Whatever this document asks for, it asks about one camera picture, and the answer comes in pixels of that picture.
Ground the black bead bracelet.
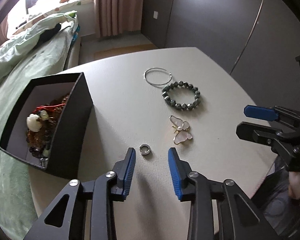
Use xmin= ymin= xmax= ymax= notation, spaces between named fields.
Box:
xmin=28 ymin=144 xmax=51 ymax=168

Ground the brown rudraksha bead bracelet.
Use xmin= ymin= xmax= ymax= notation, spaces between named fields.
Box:
xmin=26 ymin=119 xmax=56 ymax=156

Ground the white stone pendant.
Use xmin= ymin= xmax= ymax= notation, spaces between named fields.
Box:
xmin=26 ymin=114 xmax=42 ymax=132

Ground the black jewelry box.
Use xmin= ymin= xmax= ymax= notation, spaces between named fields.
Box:
xmin=0 ymin=73 xmax=93 ymax=179

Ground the right hand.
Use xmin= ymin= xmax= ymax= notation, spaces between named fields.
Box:
xmin=288 ymin=172 xmax=300 ymax=200

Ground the grey trousers leg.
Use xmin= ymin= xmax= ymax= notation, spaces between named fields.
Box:
xmin=251 ymin=157 xmax=300 ymax=239

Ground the green bed sheet mattress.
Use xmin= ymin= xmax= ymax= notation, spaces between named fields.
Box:
xmin=0 ymin=22 xmax=81 ymax=240

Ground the grey wardrobe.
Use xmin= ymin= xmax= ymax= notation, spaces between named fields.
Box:
xmin=141 ymin=0 xmax=300 ymax=111

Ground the pink butterfly brooch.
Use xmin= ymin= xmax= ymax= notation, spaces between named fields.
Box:
xmin=169 ymin=115 xmax=193 ymax=145

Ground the thin silver bangle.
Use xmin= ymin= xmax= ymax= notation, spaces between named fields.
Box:
xmin=143 ymin=67 xmax=173 ymax=86

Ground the light green quilt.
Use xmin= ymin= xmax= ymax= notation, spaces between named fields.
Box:
xmin=0 ymin=13 xmax=78 ymax=81

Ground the black garment on bed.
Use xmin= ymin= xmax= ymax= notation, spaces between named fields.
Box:
xmin=37 ymin=23 xmax=61 ymax=46

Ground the right pink curtain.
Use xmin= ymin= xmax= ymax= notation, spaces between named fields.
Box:
xmin=94 ymin=0 xmax=143 ymax=38

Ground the green tissue box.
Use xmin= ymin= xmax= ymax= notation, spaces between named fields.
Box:
xmin=65 ymin=10 xmax=77 ymax=18

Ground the small silver ring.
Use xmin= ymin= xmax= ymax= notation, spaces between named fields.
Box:
xmin=139 ymin=143 xmax=152 ymax=158

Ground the dark green bead bracelet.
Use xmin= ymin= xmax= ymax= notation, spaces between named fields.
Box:
xmin=161 ymin=80 xmax=202 ymax=112

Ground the white wall socket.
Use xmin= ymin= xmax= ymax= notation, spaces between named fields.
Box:
xmin=153 ymin=11 xmax=158 ymax=20

